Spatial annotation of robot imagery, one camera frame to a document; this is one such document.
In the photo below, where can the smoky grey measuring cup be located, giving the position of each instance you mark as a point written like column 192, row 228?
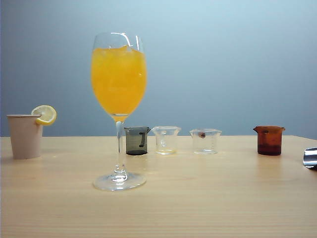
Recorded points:
column 135, row 141

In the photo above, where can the clear beaker with dark mark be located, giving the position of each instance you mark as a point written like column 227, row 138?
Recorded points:
column 205, row 148

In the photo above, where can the beige paper cup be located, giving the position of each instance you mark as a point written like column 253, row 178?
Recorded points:
column 24, row 138

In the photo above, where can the yellow lemon slice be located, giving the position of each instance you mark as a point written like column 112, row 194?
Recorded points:
column 47, row 114

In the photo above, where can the amber measuring cup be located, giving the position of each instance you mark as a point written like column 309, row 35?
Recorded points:
column 269, row 143

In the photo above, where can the clear glass measuring cup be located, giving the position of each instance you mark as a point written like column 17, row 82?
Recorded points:
column 166, row 138

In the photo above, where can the wine glass with orange juice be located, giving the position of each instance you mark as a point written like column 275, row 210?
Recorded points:
column 119, row 84

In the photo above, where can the shiny metal object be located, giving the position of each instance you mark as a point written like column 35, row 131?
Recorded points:
column 310, row 158

